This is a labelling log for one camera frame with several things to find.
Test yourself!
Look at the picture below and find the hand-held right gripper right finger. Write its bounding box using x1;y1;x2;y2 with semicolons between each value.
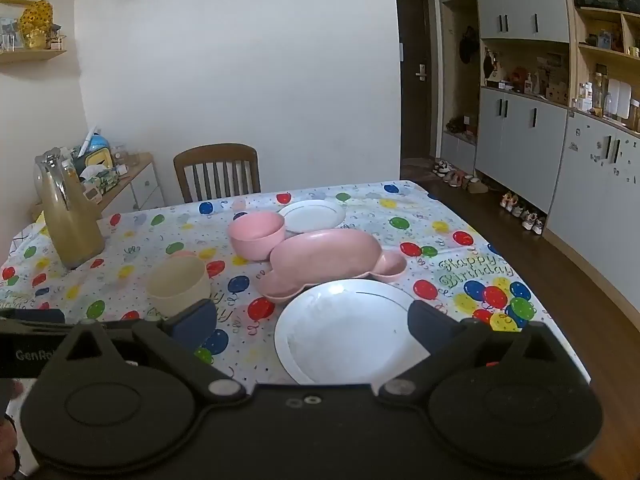
377;300;587;406

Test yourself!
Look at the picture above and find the row of shoes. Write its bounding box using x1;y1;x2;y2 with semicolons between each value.
432;159;493;193
500;191;546;235

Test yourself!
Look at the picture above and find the dark brown door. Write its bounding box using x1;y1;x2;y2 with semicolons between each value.
394;0;443;161

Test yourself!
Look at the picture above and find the gold ornament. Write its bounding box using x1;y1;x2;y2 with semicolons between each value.
20;0;55;51

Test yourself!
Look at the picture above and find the small white plate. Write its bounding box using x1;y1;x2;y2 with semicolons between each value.
277;199;347;234

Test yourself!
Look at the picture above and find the row of bottles and jars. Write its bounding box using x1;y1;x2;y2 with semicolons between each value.
575;72;640;131

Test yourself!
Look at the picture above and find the cream bowl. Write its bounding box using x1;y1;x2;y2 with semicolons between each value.
145;255;212;318

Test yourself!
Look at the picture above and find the wooden chair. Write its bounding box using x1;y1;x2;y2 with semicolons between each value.
173;143;262;204

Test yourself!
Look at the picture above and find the white storage container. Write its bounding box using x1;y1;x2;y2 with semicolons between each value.
612;80;633;118

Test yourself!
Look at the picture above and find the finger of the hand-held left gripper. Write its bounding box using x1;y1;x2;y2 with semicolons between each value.
0;308;67;325

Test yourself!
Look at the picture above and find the pink bowl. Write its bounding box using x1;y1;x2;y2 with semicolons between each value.
228;211;286;262

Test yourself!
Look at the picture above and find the wooden wall shelf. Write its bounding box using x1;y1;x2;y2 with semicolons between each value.
0;47;68;64

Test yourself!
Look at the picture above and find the balloon printed tablecloth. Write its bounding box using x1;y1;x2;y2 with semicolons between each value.
0;180;593;386

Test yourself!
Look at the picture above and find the green tissue pack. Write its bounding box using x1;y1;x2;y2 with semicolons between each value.
80;167;121;196

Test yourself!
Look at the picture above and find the large white plate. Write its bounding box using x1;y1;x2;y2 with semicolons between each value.
274;279;436;386

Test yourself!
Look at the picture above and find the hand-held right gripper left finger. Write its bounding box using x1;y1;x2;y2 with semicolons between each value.
47;299;247;407

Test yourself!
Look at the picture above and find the gold thermos jug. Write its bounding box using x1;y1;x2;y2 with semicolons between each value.
34;147;107;271

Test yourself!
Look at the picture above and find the pink mouse-shaped divided plate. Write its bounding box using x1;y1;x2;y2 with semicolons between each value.
256;228;408;304

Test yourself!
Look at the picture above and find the dark hanging bag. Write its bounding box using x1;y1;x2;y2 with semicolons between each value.
459;25;480;63

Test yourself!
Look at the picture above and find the white wooden side cabinet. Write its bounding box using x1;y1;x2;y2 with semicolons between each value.
30;152;166;223

